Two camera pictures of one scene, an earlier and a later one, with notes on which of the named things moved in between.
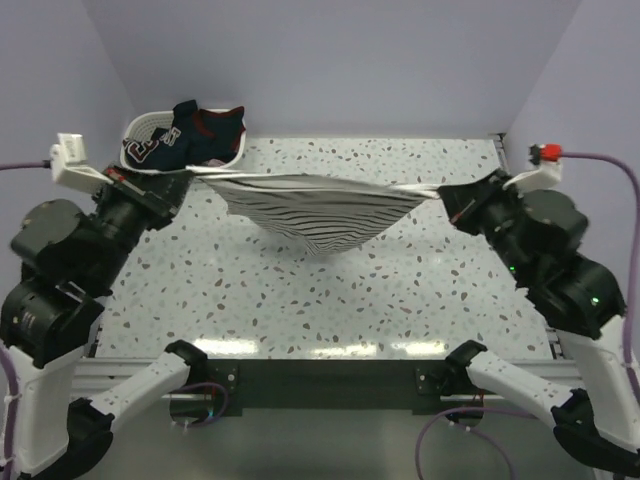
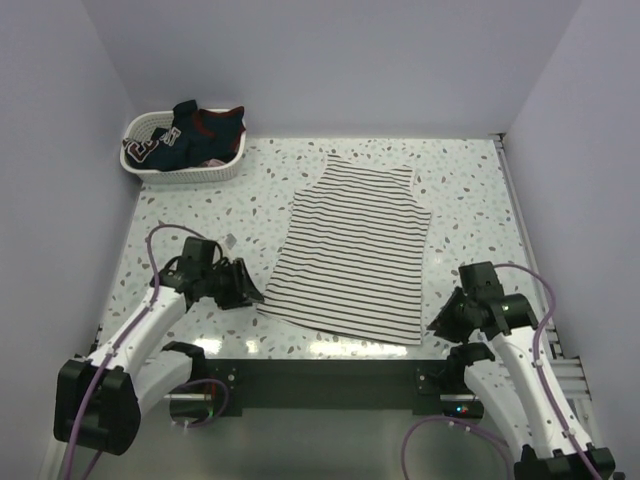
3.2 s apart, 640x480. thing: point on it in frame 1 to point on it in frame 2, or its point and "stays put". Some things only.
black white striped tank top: [316, 213] to [352, 260]
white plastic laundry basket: [145, 123] stays put
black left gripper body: [131, 205] to [220, 281]
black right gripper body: [488, 210] to [470, 300]
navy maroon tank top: [193, 137] stays put
